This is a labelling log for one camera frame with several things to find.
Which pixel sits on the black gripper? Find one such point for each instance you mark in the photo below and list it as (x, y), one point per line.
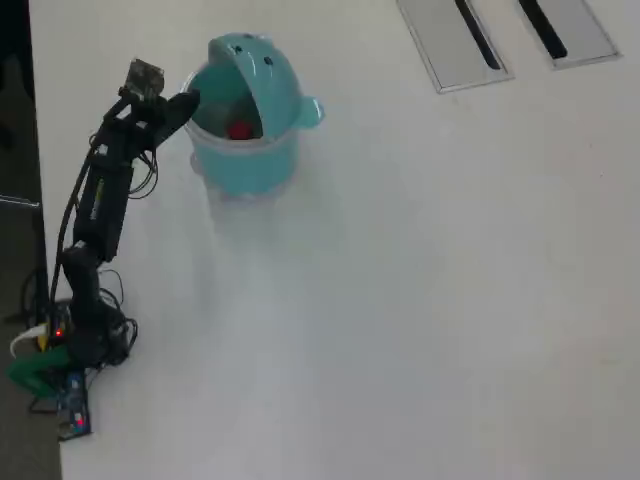
(142, 117)

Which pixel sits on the red lego block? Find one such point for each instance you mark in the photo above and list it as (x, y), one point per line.
(239, 129)

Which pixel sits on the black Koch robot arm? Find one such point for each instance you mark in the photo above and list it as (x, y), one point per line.
(100, 200)

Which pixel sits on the teal bin with lid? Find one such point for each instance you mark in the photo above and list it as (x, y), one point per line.
(250, 160)

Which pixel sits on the office chair base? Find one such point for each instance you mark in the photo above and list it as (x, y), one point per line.
(20, 201)

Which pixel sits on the yellow connector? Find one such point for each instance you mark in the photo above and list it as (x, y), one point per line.
(44, 340)

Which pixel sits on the green table clamp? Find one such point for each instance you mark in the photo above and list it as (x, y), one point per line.
(32, 372)

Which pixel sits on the blue controller circuit board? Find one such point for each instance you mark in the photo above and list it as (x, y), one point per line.
(75, 405)

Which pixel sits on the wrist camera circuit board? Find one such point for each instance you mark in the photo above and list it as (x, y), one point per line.
(145, 79)

